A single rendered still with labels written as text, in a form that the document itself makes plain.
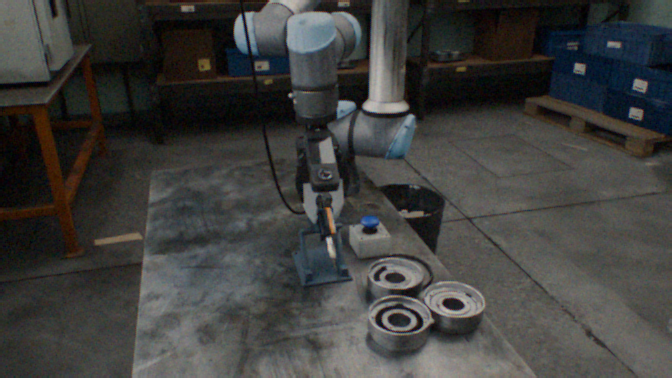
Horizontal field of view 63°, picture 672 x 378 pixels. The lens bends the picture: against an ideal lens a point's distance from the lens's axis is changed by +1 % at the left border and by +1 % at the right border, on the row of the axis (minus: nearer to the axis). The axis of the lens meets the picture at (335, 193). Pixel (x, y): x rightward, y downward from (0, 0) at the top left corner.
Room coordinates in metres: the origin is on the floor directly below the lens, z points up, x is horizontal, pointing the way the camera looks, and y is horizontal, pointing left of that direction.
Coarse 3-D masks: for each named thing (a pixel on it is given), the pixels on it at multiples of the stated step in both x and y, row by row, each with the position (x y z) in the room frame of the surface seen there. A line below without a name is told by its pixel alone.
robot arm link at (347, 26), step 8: (336, 16) 0.98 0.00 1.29; (344, 16) 0.99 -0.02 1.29; (336, 24) 0.94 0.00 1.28; (344, 24) 0.96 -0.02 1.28; (352, 24) 0.98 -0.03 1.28; (344, 32) 0.94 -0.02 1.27; (352, 32) 0.97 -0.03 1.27; (360, 32) 1.01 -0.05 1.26; (344, 40) 0.92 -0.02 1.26; (352, 40) 0.96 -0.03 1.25; (344, 48) 0.92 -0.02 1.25; (352, 48) 0.97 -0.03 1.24; (344, 56) 0.93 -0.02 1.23
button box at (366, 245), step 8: (352, 232) 1.03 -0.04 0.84; (360, 232) 1.02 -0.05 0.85; (368, 232) 1.01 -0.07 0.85; (376, 232) 1.02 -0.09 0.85; (384, 232) 1.02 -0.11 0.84; (352, 240) 1.03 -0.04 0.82; (360, 240) 0.98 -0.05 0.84; (368, 240) 0.99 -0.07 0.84; (376, 240) 0.99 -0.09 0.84; (384, 240) 1.00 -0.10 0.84; (360, 248) 0.98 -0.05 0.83; (368, 248) 0.99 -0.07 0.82; (376, 248) 0.99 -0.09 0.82; (384, 248) 1.00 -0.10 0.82; (360, 256) 0.98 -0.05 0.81; (368, 256) 0.99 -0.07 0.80; (376, 256) 0.99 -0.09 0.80
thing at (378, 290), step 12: (372, 264) 0.90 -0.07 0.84; (384, 264) 0.91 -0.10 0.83; (396, 264) 0.91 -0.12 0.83; (408, 264) 0.91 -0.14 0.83; (372, 276) 0.87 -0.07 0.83; (384, 276) 0.87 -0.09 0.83; (396, 276) 0.89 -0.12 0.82; (408, 276) 0.87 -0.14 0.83; (420, 276) 0.87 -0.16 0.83; (372, 288) 0.84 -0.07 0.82; (384, 288) 0.82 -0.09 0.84; (396, 288) 0.82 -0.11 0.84; (408, 288) 0.82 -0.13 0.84; (420, 288) 0.84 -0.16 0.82
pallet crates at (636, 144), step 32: (608, 32) 4.27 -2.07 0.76; (640, 32) 4.45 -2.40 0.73; (576, 64) 4.52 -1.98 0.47; (608, 64) 4.24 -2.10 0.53; (640, 64) 3.98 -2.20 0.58; (544, 96) 4.76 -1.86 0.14; (576, 96) 4.46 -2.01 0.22; (608, 96) 4.15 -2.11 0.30; (640, 96) 3.90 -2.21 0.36; (576, 128) 4.14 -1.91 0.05; (608, 128) 3.88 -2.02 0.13; (640, 128) 3.85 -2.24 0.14
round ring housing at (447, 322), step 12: (432, 288) 0.82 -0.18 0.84; (444, 288) 0.83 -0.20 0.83; (456, 288) 0.83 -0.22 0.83; (468, 288) 0.82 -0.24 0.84; (444, 300) 0.80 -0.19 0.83; (456, 300) 0.80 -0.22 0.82; (480, 300) 0.79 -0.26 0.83; (432, 312) 0.75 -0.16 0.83; (444, 312) 0.76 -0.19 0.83; (456, 312) 0.76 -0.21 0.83; (480, 312) 0.75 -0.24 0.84; (432, 324) 0.76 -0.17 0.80; (444, 324) 0.74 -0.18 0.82; (456, 324) 0.73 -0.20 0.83; (468, 324) 0.74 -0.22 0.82
